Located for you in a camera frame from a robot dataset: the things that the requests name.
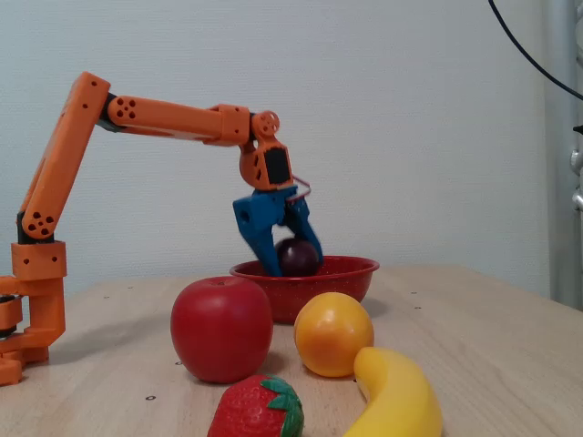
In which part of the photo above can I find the red speckled bowl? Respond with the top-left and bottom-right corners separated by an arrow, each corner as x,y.
229,255 -> 381,325

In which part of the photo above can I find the dark purple plum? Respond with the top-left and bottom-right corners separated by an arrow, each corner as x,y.
274,237 -> 321,278

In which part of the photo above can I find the red toy apple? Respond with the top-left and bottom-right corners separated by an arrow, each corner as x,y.
169,275 -> 275,384

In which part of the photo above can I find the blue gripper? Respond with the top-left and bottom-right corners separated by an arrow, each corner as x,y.
232,185 -> 326,279

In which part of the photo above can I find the grey metal post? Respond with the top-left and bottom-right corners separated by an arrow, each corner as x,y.
540,0 -> 583,313

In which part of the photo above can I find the red toy strawberry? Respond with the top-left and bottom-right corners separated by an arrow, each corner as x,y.
207,373 -> 305,437

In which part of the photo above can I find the toy orange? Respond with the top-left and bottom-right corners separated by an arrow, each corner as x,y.
293,291 -> 375,379

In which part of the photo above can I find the red white servo wire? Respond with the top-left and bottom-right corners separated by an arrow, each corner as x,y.
286,173 -> 312,204

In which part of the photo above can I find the black hanging cable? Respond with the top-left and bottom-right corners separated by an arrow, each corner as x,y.
487,0 -> 583,101

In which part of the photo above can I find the yellow toy banana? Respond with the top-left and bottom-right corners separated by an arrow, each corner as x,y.
342,346 -> 445,437

